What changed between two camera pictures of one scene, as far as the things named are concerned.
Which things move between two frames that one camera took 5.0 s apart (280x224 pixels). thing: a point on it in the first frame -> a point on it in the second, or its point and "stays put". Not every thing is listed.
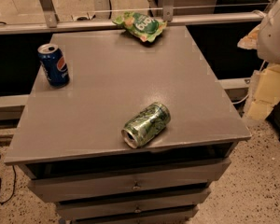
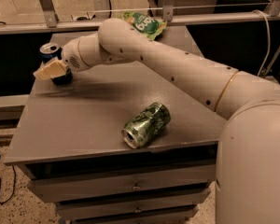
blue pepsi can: (54, 64) stays put
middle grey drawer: (133, 204) stays put
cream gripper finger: (270, 84) -> (72, 57)
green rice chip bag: (142, 25) stays put
